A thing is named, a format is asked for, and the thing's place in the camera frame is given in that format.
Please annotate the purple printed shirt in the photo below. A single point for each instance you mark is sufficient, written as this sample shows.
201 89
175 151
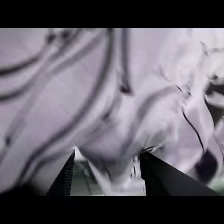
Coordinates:
110 86

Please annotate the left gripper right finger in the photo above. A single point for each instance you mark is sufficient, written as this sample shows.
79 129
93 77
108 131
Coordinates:
163 180

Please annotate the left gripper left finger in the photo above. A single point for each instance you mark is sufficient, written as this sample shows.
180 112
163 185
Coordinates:
64 178

